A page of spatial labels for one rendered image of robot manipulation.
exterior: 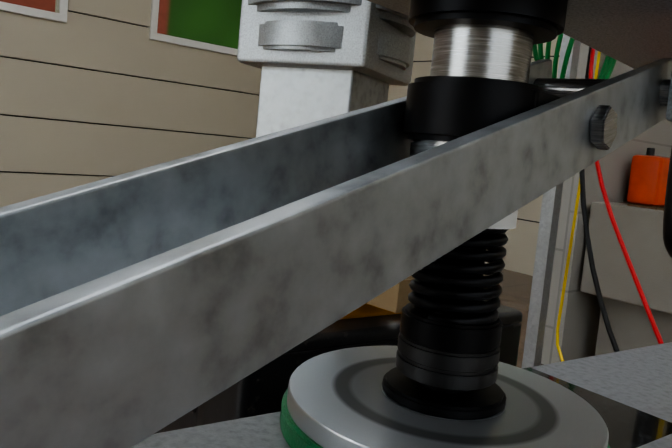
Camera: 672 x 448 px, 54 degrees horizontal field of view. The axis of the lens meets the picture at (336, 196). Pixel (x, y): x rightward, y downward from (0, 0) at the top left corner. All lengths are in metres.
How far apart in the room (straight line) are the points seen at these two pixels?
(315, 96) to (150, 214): 0.89
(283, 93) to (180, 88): 5.88
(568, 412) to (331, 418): 0.17
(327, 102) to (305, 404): 0.81
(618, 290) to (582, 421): 3.00
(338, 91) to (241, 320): 0.97
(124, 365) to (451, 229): 0.17
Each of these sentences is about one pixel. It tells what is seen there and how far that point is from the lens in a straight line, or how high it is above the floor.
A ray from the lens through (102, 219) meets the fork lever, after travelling 0.31.
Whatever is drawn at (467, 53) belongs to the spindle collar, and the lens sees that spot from 0.42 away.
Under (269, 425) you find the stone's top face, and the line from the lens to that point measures 0.47.
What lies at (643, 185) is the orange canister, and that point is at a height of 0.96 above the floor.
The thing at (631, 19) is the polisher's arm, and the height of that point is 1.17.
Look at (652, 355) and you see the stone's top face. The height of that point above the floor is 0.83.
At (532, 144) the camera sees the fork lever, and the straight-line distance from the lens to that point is 0.38.
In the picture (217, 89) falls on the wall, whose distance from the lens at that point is 7.31.
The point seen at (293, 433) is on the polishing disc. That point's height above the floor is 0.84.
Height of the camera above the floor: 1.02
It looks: 4 degrees down
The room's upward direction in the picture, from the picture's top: 6 degrees clockwise
